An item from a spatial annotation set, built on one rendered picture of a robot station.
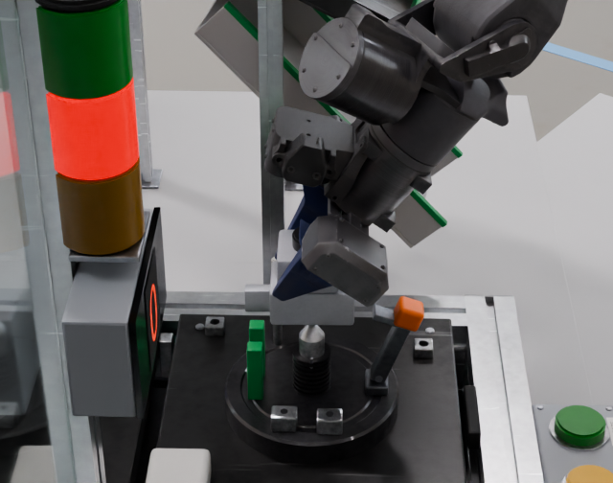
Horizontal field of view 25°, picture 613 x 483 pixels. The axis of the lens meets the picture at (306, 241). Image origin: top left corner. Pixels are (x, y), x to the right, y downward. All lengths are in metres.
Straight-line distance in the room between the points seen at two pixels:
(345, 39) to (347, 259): 0.15
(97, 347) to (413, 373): 0.43
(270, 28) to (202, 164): 0.52
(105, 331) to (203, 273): 0.70
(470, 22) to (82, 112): 0.31
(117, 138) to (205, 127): 0.98
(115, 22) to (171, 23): 3.33
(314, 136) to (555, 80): 2.83
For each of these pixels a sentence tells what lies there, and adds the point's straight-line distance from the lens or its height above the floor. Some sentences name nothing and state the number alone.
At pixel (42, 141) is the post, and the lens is 0.78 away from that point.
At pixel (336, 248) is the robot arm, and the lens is 0.93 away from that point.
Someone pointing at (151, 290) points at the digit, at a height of 1.22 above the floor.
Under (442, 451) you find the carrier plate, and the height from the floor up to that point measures 0.97.
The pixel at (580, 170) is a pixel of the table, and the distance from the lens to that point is 1.69.
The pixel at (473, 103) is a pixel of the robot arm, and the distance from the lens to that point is 0.97.
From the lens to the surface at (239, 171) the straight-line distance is 1.65.
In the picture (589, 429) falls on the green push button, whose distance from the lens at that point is 1.13.
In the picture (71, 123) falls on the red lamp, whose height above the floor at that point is 1.35.
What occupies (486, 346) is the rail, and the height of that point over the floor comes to 0.96.
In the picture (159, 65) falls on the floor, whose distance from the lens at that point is 3.83.
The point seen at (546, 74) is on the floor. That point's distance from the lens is 3.82.
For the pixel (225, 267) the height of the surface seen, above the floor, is 0.86.
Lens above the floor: 1.71
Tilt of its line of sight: 34 degrees down
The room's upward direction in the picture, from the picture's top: straight up
